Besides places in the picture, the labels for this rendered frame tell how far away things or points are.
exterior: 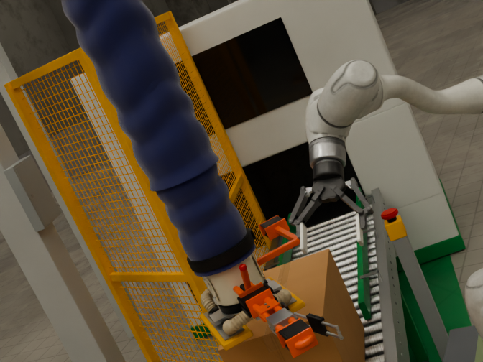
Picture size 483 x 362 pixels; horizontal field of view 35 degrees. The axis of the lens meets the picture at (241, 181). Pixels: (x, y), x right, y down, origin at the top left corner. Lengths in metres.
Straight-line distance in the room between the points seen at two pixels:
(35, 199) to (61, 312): 0.53
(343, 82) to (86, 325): 2.13
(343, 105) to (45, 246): 1.99
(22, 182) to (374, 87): 1.98
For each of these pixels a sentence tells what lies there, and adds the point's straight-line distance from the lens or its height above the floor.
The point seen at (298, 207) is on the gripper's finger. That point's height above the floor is 1.53.
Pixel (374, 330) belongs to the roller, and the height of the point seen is 0.54.
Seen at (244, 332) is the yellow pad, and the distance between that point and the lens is 2.43.
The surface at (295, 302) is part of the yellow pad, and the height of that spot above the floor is 1.10.
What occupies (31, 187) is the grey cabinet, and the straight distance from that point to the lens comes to 3.44.
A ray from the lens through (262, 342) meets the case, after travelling 2.73.
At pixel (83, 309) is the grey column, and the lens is 3.58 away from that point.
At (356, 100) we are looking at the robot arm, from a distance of 1.77.
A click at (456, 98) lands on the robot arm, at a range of 2.13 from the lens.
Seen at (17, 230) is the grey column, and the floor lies 1.51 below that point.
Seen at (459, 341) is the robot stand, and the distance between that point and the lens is 2.63.
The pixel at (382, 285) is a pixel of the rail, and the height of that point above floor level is 0.59.
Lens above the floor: 2.05
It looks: 13 degrees down
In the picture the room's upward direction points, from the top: 25 degrees counter-clockwise
